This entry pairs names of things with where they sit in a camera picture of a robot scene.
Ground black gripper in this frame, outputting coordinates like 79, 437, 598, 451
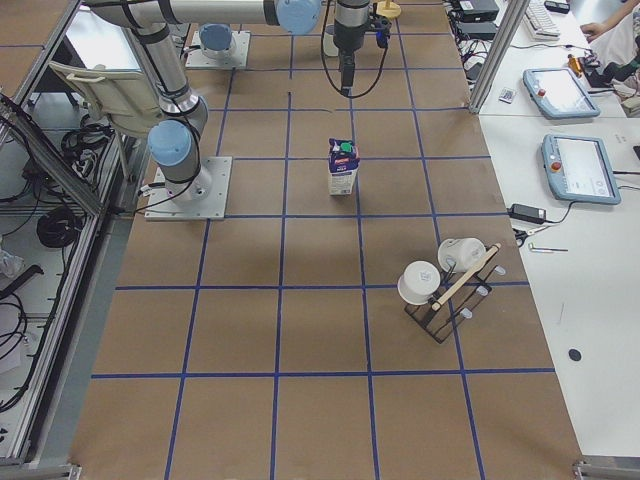
334, 0, 369, 96

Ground blue white milk carton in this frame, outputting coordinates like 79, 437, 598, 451
328, 138, 360, 196

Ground white cup on rack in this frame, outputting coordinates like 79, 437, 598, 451
437, 238, 486, 273
397, 260, 441, 306

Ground wooden mug tree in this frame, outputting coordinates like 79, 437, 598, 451
375, 0, 402, 19

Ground upper teach pendant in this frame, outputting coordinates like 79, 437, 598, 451
522, 68, 601, 119

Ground teach pendant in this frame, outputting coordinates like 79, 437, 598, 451
522, 68, 601, 119
541, 134, 621, 205

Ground black power brick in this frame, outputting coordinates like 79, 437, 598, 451
507, 203, 547, 225

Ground scissors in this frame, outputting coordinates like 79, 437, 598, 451
513, 225, 549, 248

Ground lower teach pendant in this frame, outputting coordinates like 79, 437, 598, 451
541, 134, 621, 205

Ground allen key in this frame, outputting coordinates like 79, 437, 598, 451
528, 242, 568, 254

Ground black round cap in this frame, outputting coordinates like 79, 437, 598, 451
568, 348, 582, 362

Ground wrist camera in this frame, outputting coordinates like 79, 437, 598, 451
368, 12, 391, 50

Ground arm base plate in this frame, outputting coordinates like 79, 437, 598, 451
143, 156, 233, 221
185, 31, 251, 70

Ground aluminium frame post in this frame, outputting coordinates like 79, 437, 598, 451
468, 0, 529, 114

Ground black wire cup rack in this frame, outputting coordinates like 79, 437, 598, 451
404, 264, 506, 344

